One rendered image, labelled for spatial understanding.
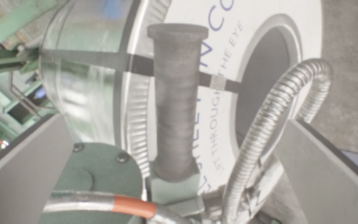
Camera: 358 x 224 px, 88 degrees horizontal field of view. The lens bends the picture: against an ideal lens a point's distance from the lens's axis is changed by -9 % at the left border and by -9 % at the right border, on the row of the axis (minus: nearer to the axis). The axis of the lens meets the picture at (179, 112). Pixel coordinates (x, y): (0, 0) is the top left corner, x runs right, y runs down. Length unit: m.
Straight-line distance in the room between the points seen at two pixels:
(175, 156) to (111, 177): 0.08
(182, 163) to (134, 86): 0.20
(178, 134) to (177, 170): 0.04
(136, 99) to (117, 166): 0.15
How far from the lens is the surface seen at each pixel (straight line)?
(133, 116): 0.36
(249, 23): 0.60
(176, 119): 0.15
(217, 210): 0.37
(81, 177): 0.23
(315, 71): 0.20
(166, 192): 0.22
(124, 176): 0.23
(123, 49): 0.37
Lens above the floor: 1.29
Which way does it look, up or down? 20 degrees down
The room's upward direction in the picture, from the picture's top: 137 degrees counter-clockwise
